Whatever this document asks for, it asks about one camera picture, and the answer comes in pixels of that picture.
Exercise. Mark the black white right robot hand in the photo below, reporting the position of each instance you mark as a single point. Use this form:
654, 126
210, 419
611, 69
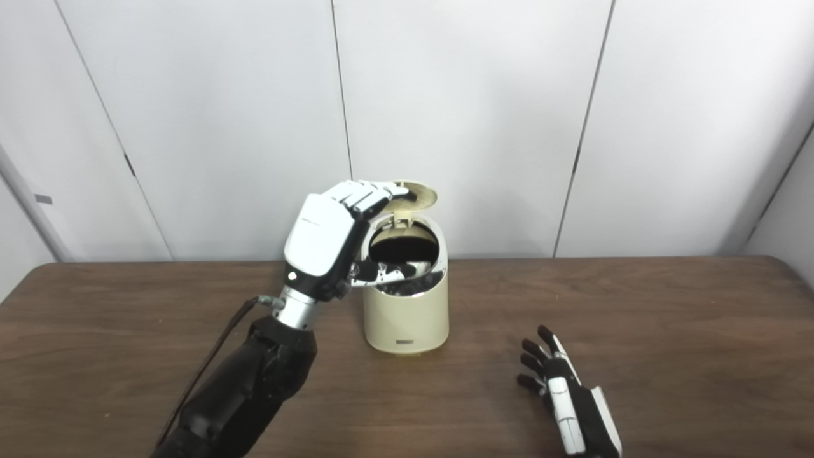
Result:
572, 407

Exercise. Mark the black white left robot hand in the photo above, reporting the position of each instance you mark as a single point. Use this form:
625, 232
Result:
321, 238

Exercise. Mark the cream round bin lid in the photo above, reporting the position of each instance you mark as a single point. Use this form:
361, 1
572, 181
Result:
423, 196

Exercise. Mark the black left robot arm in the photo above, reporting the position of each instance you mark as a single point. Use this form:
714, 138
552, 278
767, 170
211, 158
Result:
248, 388

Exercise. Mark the cream-colored round bin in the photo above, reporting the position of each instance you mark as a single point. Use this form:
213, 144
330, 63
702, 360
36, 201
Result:
407, 318

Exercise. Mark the small grey wall label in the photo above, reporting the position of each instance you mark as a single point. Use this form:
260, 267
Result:
44, 199

